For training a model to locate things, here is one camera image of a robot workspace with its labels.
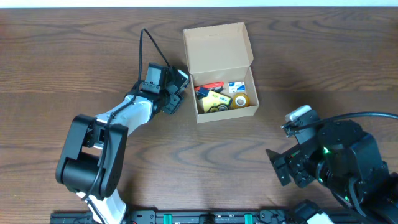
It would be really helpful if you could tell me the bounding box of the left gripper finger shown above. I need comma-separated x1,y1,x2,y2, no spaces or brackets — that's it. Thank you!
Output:
172,68,190,93
163,95,183,114

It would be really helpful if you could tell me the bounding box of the red black stapler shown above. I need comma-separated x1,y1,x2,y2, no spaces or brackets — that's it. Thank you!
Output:
194,82,224,94

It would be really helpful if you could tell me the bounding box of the yellow highlighter marker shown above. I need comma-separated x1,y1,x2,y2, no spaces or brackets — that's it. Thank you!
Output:
198,91,232,105

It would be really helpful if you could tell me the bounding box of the cardboard box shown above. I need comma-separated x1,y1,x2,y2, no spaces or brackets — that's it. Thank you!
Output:
183,22,259,123

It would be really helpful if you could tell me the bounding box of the correction tape dispenser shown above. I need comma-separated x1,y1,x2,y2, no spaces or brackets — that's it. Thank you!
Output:
208,105,229,113

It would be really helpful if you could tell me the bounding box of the blue white staples box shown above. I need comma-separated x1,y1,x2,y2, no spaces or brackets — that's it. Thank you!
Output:
228,81,246,93

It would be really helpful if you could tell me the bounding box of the yellow adhesive tape roll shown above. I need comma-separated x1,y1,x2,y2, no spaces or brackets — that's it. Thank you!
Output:
231,93,249,109

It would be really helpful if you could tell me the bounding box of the cream sticky note pad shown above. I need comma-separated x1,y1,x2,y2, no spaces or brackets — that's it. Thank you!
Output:
201,97,219,113

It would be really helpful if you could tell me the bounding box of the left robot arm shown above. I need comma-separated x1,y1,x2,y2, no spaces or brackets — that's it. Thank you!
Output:
55,64,190,223

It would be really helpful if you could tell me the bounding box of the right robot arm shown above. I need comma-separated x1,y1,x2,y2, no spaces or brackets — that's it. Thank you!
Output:
266,105,397,223

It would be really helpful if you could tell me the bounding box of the green clamp right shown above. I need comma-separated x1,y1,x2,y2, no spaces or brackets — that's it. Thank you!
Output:
244,213,253,224

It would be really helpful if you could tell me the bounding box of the green clamp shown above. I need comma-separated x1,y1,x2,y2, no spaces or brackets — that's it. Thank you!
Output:
244,213,253,224
163,214,173,224

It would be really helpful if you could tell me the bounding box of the green clamp left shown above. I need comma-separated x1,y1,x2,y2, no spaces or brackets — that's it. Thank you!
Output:
163,214,173,224

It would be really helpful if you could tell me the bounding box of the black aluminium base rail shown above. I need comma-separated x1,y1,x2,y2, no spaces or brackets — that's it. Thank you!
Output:
50,210,338,224

